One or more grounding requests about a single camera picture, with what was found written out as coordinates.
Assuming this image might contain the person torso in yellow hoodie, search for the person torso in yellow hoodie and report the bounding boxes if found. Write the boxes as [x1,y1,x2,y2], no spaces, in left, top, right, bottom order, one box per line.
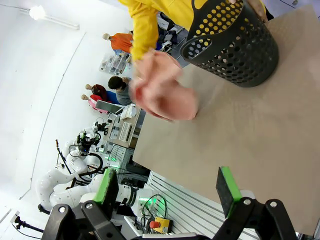
[118,0,267,32]

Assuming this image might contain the mannequin in dark red top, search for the mannequin in dark red top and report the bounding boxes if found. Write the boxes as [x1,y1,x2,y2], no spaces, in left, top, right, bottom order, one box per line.
[84,83,109,100]

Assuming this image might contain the person left hand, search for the person left hand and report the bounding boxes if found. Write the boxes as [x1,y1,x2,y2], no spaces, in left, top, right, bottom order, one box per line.
[246,0,268,20]

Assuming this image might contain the mannequin in orange shirt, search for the mannequin in orange shirt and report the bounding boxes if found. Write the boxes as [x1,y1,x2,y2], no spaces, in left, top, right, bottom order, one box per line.
[102,32,134,55]

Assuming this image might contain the grey computer monitor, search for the grey computer monitor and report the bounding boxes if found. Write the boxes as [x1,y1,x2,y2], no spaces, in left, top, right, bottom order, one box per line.
[94,99,124,115]

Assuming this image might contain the person right forearm yellow sleeve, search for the person right forearm yellow sleeve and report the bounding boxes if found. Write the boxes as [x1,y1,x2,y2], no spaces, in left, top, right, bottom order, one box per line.
[131,7,161,62]

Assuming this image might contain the black cable bundle at base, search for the black cable bundle at base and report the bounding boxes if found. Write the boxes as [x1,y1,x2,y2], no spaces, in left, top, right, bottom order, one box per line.
[139,193,169,226]

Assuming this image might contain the thin black tripod stand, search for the thin black tripod stand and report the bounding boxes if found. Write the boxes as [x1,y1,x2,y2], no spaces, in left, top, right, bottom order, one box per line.
[54,138,77,190]

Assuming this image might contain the yellow emergency stop box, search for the yellow emergency stop box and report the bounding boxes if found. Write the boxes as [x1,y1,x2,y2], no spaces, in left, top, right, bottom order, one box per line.
[149,216,174,235]

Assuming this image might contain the long ceiling light fixture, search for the long ceiling light fixture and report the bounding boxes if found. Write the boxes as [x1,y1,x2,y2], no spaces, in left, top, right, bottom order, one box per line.
[19,5,81,31]

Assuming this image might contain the right gripper black finger with green pad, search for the right gripper black finger with green pad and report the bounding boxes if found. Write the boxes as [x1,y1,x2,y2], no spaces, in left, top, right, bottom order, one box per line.
[212,166,298,240]

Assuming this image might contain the clear plastic storage boxes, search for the clear plastic storage boxes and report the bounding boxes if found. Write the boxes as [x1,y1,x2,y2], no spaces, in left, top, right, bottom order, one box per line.
[99,53,133,76]

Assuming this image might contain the mannequin in bright red top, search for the mannequin in bright red top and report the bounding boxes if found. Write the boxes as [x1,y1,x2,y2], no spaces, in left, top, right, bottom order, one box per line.
[81,93,112,109]

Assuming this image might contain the small white black lab device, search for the small white black lab device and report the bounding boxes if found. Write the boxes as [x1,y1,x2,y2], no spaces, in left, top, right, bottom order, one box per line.
[91,121,110,136]

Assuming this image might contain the black perforated plastic basket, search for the black perforated plastic basket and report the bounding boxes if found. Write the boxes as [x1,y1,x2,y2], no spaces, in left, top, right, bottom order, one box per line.
[179,0,280,88]

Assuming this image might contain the black camera on stand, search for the black camera on stand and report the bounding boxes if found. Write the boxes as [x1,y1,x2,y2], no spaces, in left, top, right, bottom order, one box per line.
[11,214,45,235]

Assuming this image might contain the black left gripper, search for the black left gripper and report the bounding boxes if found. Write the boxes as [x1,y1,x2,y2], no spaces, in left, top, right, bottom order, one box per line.
[41,131,141,240]

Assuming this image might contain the pink fleece towel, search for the pink fleece towel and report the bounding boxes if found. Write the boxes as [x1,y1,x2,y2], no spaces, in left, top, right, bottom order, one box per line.
[128,48,200,123]

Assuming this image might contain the dark-haired person in grey shirt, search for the dark-haired person in grey shirt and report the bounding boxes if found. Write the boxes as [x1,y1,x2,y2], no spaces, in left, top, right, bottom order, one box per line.
[107,76,134,106]

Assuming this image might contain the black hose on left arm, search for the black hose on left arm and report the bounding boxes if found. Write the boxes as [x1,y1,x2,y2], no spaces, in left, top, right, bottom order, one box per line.
[67,151,105,182]

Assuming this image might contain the wooden desk with equipment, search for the wooden desk with equipment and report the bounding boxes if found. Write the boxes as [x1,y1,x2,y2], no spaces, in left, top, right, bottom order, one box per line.
[107,103,142,149]

